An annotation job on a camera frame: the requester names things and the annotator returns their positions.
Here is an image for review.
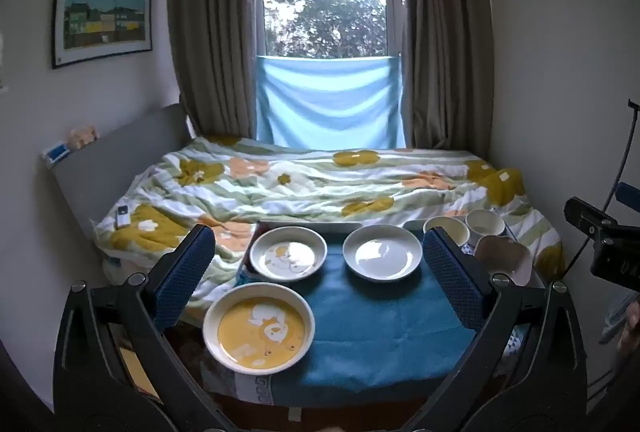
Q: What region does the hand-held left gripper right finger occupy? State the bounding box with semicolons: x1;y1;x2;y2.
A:
400;226;588;432

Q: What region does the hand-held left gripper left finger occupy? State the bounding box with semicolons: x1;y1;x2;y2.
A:
52;224;236;432

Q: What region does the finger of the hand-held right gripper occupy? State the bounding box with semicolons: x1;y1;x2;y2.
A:
564;196;621;244
616;181;640;215

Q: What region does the pink bowl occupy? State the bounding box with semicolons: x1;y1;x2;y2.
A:
474;235;534;288

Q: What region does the plain white plate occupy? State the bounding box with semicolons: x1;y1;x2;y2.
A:
342;225;424;282

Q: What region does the yellow duck print plate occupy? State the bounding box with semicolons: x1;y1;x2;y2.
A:
202;282;316;375

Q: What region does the white duck print plate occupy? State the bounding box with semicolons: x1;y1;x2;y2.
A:
249;226;328;283

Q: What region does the person's right hand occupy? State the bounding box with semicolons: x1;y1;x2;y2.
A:
617;299;640;354

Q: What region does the black device on right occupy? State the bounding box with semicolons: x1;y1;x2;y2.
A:
565;99;640;274

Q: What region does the cream bowl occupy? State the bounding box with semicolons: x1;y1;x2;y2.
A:
423;215;471;249

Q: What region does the white cup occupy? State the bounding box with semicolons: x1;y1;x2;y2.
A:
466;209;507;241

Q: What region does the teal towel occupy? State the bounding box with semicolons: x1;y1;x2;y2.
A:
240;232;506;389

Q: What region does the grey headboard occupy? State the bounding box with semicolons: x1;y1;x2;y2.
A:
40;102;195;238

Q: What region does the floral blanket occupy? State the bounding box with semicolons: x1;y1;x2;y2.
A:
92;135;566;313

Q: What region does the small plush toy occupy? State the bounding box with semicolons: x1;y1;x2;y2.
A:
70;125;99;149

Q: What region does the blue and white box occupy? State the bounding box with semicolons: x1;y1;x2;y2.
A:
42;139;72;169

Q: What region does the light blue hanging cloth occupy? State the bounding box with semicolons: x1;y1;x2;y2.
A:
255;54;407;149

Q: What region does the grey-brown curtain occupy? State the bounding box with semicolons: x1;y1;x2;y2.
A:
400;0;493;150
165;0;266;148

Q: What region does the framed picture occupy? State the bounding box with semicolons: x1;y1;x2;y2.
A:
51;0;153;70

